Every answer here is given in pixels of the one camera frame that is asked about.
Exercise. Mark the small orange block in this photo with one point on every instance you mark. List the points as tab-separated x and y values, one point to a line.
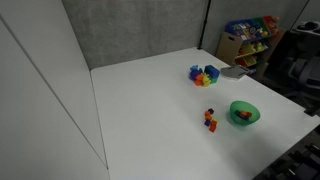
207	114
209	117
247	114
213	123

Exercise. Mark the small dark block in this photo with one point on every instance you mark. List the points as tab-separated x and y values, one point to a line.
211	110
239	114

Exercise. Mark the green toy block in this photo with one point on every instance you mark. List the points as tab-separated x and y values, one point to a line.
214	80

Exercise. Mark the small purple block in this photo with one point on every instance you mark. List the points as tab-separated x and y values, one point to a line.
207	123

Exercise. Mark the small yellow block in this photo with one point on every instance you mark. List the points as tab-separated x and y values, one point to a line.
216	119

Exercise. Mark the small red block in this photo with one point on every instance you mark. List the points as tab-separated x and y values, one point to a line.
212	129

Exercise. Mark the green plastic bowl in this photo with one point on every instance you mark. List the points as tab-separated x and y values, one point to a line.
237	106

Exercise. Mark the purple toy piece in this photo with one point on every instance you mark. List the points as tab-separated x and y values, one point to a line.
194	73

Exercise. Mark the orange toy piece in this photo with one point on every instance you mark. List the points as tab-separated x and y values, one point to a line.
199	80

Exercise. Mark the light blue toy piece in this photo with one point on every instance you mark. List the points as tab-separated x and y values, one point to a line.
194	67

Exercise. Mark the yellow toy piece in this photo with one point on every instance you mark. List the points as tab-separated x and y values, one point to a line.
206	80

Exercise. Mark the blue toy box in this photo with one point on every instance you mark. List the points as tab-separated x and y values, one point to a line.
212	71

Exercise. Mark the grey metal mounting plate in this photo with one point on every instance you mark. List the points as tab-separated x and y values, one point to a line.
234	72

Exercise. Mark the black stand pole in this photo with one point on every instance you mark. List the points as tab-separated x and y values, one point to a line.
204	24

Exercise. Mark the wooden toy shelf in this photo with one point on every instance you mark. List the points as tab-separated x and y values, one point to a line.
229	48

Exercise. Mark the yellow storage bin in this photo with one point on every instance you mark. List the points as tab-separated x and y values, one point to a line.
248	50

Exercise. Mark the blue storage bin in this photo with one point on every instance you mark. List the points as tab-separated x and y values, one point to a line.
242	30

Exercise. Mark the green storage bin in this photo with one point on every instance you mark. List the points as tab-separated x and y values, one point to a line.
260	23

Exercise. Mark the red storage bin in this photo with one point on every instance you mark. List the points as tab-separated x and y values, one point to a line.
270	22

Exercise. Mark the black office chair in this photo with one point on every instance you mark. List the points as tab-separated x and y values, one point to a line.
305	71

